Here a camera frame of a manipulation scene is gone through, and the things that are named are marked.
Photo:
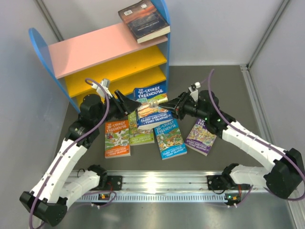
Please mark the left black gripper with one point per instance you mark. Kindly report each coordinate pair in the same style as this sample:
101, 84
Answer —
127, 105

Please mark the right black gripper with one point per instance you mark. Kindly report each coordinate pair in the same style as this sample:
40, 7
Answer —
177, 105

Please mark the dark blue 91-storey book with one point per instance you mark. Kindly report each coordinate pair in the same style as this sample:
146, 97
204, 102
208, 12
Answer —
150, 115

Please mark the light blue 26-storey book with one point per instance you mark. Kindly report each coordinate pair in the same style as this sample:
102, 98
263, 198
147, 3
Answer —
170, 140

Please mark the dark two cities book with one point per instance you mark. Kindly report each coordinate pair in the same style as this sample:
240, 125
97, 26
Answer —
144, 21

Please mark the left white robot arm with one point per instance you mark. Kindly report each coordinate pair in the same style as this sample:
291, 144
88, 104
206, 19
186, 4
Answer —
50, 199

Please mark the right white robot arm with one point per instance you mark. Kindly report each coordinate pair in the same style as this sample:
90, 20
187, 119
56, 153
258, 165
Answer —
281, 170

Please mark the orange 78-storey treehouse book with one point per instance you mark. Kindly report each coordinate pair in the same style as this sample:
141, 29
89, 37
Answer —
117, 140

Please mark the lime 65-storey treehouse book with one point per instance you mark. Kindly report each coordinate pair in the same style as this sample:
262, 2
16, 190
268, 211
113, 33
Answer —
137, 136

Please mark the purple 52-storey treehouse book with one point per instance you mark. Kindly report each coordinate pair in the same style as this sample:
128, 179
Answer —
199, 138

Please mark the colourful wooden bookshelf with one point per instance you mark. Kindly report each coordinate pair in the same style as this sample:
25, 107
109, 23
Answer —
110, 53

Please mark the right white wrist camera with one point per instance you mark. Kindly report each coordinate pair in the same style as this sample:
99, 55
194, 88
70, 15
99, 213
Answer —
193, 90

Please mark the aluminium mounting rail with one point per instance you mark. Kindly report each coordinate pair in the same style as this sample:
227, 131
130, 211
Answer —
156, 182

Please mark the perforated cable tray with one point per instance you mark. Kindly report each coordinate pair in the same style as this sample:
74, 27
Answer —
162, 198

